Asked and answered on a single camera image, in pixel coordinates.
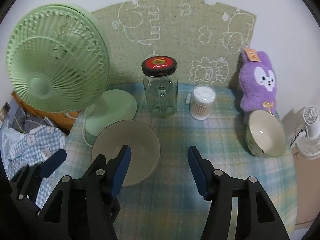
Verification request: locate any cream bowl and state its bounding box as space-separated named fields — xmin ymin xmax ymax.
xmin=246 ymin=110 xmax=287 ymax=158

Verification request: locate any grey-green bowl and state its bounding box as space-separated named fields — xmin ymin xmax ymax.
xmin=91 ymin=119 xmax=161 ymax=187

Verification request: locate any blue checkered blanket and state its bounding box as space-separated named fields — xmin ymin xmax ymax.
xmin=0 ymin=102 xmax=68 ymax=209

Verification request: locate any plaid tablecloth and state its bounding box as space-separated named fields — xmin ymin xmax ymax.
xmin=35 ymin=82 xmax=299 ymax=240

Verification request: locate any white standing fan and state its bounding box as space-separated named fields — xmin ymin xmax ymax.
xmin=290 ymin=105 xmax=320 ymax=160

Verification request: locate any green desk fan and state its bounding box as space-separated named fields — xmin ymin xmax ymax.
xmin=6 ymin=3 xmax=137 ymax=136

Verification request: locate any cotton swab container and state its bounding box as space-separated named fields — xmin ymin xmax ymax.
xmin=190 ymin=85 xmax=216 ymax=120

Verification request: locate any purple plush bunny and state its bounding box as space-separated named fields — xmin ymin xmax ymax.
xmin=239 ymin=48 xmax=277 ymax=118

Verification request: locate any glass jar black lid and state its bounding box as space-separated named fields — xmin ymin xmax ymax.
xmin=142 ymin=56 xmax=178 ymax=118

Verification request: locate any green cartoon placemat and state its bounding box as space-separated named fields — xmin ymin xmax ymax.
xmin=93 ymin=0 xmax=257 ymax=88

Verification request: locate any wooden bed frame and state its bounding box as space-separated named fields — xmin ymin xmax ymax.
xmin=11 ymin=91 xmax=80 ymax=134

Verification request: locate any green fan power cord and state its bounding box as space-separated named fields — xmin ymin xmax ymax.
xmin=63 ymin=104 xmax=97 ymax=147

